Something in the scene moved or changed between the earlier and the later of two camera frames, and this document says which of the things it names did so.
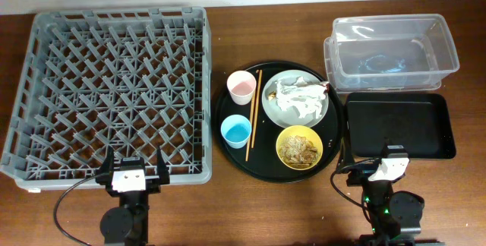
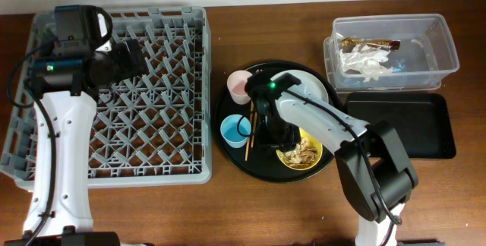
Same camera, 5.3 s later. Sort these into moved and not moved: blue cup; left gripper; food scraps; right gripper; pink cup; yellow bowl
Moved: right gripper; left gripper
Not moved: pink cup; yellow bowl; food scraps; blue cup
